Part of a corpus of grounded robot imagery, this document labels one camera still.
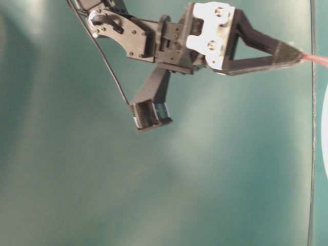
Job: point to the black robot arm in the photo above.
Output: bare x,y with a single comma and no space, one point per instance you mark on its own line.
137,36

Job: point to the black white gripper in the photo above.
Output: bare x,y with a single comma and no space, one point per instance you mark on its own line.
201,37

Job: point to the black vertical frame post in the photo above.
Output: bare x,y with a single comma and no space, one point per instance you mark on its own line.
313,66

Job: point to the red spoon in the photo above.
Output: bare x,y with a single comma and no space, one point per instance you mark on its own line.
322,60

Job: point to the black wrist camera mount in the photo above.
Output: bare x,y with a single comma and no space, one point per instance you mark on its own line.
149,106

